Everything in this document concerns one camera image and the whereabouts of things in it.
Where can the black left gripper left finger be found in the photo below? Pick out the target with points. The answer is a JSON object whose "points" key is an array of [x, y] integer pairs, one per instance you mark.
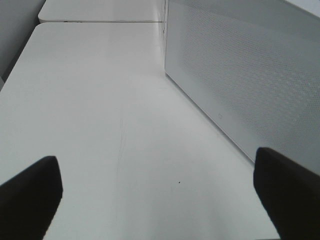
{"points": [[29, 200]]}

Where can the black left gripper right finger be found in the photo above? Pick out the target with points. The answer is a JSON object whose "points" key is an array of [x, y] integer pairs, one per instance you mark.
{"points": [[289, 193]]}

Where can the white microwave door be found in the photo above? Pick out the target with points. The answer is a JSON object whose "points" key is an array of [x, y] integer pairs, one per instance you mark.
{"points": [[253, 67]]}

